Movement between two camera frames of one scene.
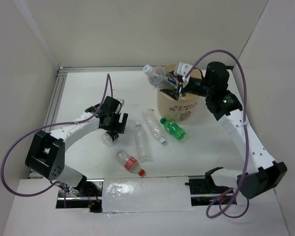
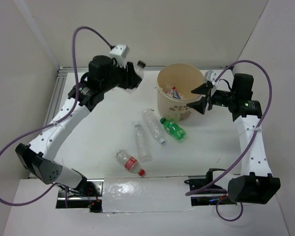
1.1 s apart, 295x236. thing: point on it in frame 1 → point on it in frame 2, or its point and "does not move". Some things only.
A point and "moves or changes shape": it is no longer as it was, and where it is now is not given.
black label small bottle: x=108 y=137 → x=139 y=68
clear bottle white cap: x=144 y=145 does not move
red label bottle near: x=129 y=163 does not move
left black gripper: x=118 y=127 → x=132 y=79
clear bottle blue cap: x=154 y=125 does not move
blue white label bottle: x=156 y=75 moves or changes shape
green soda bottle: x=173 y=129 does not move
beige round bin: x=172 y=109 does not move
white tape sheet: x=168 y=193 does not move
